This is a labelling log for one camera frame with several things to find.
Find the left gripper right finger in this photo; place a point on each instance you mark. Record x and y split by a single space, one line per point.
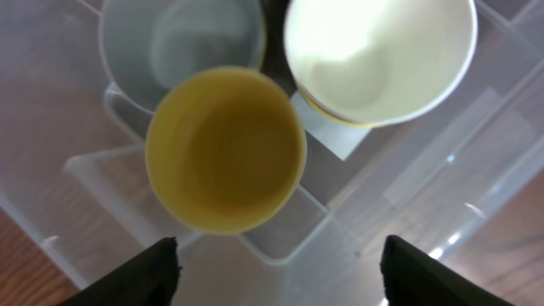
412 278

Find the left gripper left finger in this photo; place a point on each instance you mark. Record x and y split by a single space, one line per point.
150 278

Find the cream white cup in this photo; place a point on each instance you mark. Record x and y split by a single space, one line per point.
380 61

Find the light blue small bowl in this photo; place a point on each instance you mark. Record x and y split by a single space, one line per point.
149 47

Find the clear plastic storage container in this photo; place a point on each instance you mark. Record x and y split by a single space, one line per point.
73 174

